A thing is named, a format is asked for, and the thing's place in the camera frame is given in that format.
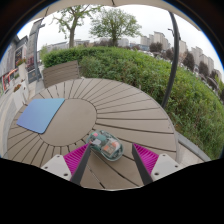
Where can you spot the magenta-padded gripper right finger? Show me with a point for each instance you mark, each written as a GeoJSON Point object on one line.
{"type": "Point", "coordinates": [163, 165]}

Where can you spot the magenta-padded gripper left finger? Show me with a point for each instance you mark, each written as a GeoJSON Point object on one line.
{"type": "Point", "coordinates": [58, 165]}

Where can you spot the transparent green computer mouse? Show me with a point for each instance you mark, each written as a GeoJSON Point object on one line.
{"type": "Point", "coordinates": [106, 145]}

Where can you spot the blue mouse pad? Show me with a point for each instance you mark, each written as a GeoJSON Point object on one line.
{"type": "Point", "coordinates": [40, 115]}

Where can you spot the white planter with orange flowers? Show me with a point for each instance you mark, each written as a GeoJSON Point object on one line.
{"type": "Point", "coordinates": [20, 98]}

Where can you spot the grey-brown slatted chair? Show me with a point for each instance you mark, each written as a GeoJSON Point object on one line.
{"type": "Point", "coordinates": [60, 74]}

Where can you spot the green hedge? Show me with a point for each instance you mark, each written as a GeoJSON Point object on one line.
{"type": "Point", "coordinates": [133, 71]}

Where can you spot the white planter with green plants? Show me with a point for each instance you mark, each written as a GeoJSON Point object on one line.
{"type": "Point", "coordinates": [22, 70]}

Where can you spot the low shopfront building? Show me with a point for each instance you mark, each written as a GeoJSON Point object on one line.
{"type": "Point", "coordinates": [16, 53]}

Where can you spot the tall dark sign pillar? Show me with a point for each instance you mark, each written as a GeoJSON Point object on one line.
{"type": "Point", "coordinates": [32, 46]}

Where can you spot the group of apartment buildings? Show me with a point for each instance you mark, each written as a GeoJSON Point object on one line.
{"type": "Point", "coordinates": [159, 38]}

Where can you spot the sparse tree with bare trunk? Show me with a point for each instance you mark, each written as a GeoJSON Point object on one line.
{"type": "Point", "coordinates": [71, 36]}

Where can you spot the round leafy tree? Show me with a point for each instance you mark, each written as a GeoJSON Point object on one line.
{"type": "Point", "coordinates": [115, 25]}

